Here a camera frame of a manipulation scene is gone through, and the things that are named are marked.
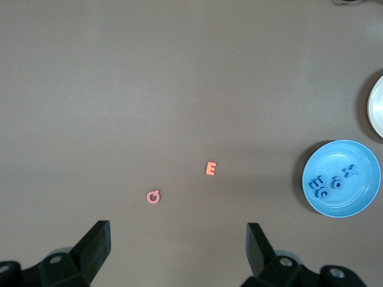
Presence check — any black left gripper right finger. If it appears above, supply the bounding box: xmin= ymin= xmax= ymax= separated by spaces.
xmin=242 ymin=222 xmax=321 ymax=287

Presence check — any pink foam letter Q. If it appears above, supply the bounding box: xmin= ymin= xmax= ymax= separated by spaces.
xmin=145 ymin=189 xmax=162 ymax=205

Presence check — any brown table cover sheet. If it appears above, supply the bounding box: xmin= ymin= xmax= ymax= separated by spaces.
xmin=0 ymin=0 xmax=383 ymax=287

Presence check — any pale pink round plate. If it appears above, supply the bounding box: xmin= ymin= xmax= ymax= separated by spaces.
xmin=367 ymin=74 xmax=383 ymax=137

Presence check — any blue foam letter E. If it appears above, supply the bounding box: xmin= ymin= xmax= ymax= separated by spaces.
xmin=308 ymin=175 xmax=324 ymax=191

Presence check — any blue foam letter x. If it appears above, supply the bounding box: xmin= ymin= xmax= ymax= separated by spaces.
xmin=342 ymin=164 xmax=358 ymax=179

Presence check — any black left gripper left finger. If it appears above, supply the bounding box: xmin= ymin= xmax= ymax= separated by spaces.
xmin=20 ymin=220 xmax=112 ymax=287

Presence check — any blue round plate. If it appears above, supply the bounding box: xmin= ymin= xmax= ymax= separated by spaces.
xmin=301 ymin=139 xmax=382 ymax=218

